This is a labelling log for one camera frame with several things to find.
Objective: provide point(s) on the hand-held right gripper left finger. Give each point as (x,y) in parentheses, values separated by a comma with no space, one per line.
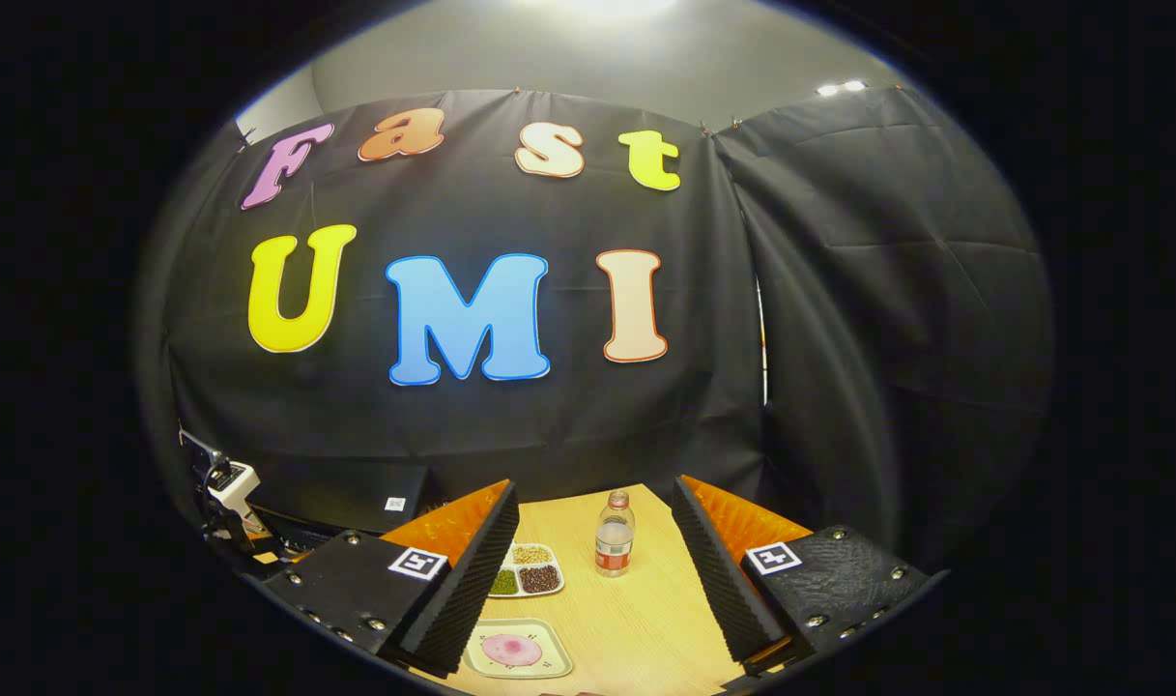
(472,590)

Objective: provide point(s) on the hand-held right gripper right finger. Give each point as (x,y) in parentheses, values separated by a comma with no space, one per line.
(723,580)

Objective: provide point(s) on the white divided dish of beans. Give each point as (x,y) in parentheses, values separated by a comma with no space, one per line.
(539,578)

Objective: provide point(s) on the pink meat slice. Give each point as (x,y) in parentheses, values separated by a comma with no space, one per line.
(512,650)

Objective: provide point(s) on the pale green food tray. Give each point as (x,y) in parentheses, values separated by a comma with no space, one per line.
(554,667)

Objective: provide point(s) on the black electric oven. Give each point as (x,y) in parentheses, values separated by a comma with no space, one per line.
(356,493)

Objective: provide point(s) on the white toaster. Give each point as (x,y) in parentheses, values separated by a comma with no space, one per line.
(240,485)

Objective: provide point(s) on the clear plastic water bottle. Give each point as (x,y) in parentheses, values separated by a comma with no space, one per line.
(614,541)

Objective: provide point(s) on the black backdrop cloth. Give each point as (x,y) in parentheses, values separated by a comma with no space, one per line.
(549,416)

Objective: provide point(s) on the small ceiling light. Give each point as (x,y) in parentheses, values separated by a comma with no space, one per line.
(841,88)

